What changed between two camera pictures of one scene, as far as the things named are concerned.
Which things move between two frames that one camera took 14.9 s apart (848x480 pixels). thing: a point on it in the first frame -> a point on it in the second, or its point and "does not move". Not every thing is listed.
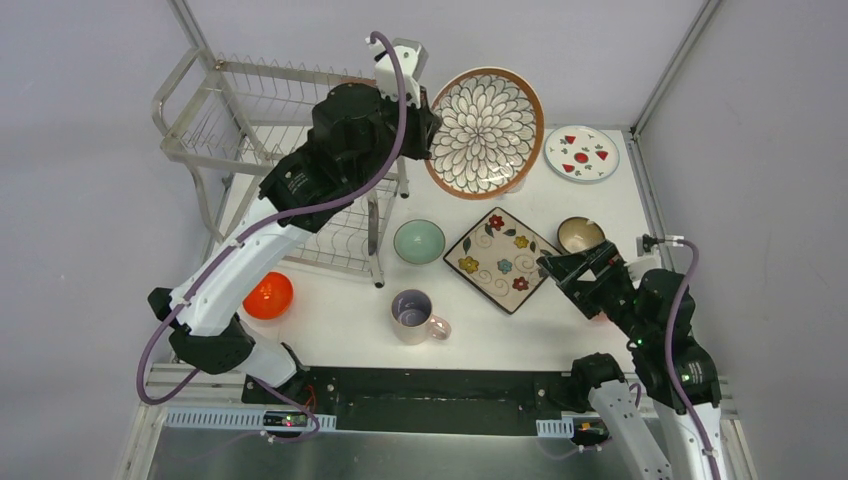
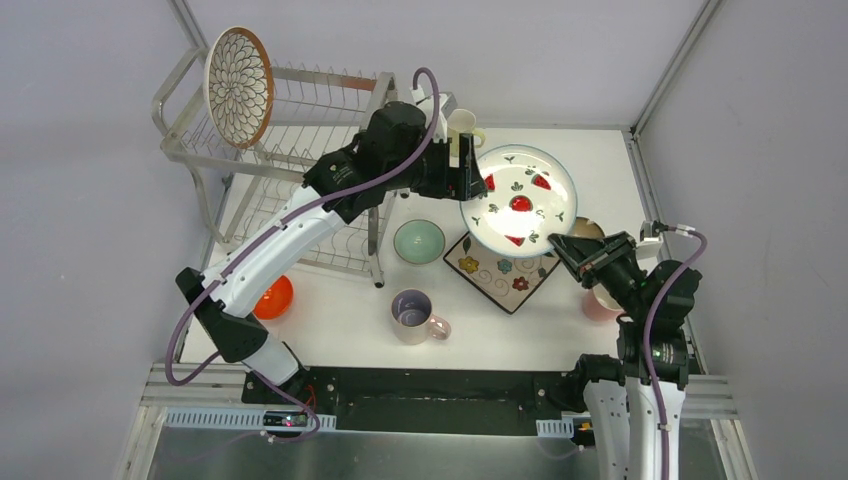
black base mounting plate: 422,399 does not move
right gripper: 604,260 -> 579,253
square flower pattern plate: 499,257 does not move
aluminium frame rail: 634,142 does not move
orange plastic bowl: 270,298 does not move
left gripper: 419,124 -> 457,168
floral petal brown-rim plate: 491,134 -> 239,87
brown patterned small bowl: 576,234 does not move
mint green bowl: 419,241 does not move
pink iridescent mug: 412,318 does not move
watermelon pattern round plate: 581,155 -> 531,196
